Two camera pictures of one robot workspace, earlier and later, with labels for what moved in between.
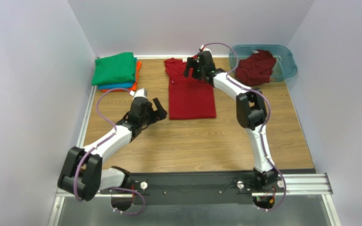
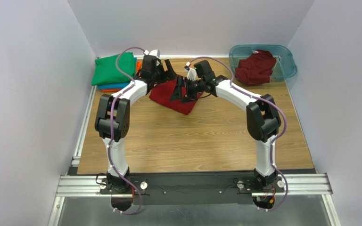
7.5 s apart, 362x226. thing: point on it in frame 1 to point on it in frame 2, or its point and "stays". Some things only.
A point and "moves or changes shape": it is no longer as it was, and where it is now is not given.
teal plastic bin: [285, 65] stays
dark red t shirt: [256, 68] stays
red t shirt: [188, 97] moves or changes shape
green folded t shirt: [119, 68] stays
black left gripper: [151, 111] to [162, 71]
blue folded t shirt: [130, 84] stays
